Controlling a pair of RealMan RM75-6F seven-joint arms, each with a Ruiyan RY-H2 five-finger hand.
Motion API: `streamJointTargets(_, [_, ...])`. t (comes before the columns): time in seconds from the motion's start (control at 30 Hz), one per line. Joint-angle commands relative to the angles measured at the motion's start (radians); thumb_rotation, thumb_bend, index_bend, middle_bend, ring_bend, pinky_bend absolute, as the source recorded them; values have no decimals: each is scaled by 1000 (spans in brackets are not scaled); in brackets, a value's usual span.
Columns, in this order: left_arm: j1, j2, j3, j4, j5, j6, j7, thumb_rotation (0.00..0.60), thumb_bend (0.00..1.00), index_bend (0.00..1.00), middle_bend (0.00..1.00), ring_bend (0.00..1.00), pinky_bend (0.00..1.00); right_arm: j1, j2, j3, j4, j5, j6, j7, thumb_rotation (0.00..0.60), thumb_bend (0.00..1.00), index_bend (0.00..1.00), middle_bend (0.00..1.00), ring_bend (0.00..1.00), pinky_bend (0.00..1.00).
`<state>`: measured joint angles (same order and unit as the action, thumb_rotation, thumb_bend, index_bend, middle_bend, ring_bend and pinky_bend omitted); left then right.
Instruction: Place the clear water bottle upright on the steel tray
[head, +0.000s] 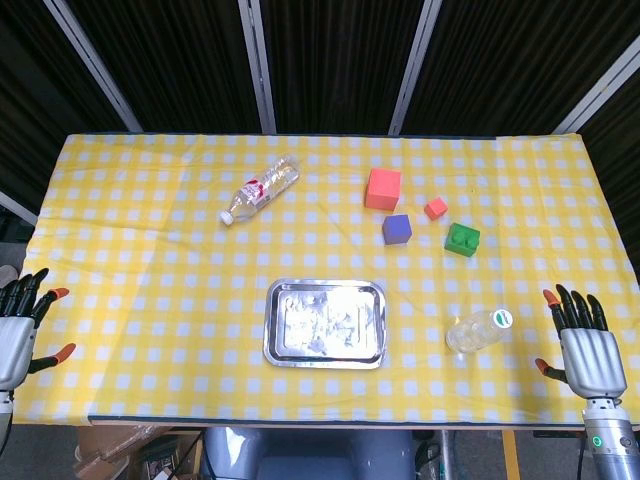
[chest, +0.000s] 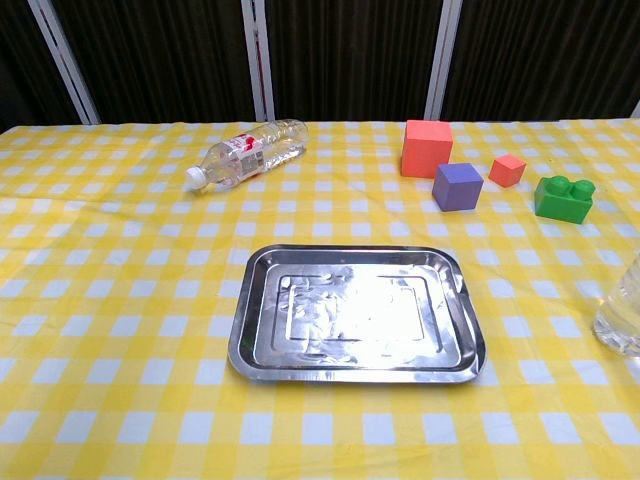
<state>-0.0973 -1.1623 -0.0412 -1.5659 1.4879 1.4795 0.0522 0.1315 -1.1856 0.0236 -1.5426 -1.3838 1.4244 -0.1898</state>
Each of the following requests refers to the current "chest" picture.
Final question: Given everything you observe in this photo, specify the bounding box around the clear water bottle white cap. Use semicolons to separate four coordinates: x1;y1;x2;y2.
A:
592;247;640;357

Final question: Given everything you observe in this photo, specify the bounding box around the clear bottle with red label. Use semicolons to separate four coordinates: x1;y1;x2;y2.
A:
185;118;310;194

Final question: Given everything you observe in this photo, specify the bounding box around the white partition frame post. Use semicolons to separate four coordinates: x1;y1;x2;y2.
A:
423;0;464;121
240;0;277;122
27;0;101;125

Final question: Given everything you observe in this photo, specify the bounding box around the purple foam cube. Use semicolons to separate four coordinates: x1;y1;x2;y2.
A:
432;162;485;213

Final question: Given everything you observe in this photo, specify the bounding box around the large orange foam cube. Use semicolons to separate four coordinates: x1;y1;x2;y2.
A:
400;119;455;180

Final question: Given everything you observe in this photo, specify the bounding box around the yellow white checked tablecloth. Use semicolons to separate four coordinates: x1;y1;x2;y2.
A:
0;118;640;480

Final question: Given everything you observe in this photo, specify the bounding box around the small orange foam cube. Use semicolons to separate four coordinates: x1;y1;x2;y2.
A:
488;154;527;189

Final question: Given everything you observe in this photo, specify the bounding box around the green toy building brick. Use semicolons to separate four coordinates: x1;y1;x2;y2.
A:
533;175;596;223

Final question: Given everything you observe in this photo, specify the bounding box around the rectangular metal tray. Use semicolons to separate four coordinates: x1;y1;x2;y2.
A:
227;243;488;385

